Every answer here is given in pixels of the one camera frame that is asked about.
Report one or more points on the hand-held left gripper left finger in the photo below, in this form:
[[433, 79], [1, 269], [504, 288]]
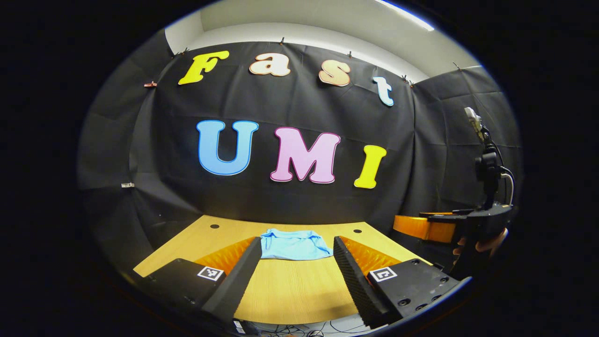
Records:
[[241, 281]]

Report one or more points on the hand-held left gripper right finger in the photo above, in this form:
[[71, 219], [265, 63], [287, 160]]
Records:
[[351, 281]]

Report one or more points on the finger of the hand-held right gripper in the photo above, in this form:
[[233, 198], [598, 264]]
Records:
[[440, 214], [423, 228]]

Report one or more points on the light blue T-shirt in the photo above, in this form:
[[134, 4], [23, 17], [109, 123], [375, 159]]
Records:
[[295, 245]]

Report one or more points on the black backdrop cloth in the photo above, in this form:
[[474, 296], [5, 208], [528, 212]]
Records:
[[290, 201]]

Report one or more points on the small white clip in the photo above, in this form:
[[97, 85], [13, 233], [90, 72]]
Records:
[[127, 185]]

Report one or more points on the small red clip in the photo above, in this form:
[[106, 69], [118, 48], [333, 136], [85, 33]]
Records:
[[150, 84]]

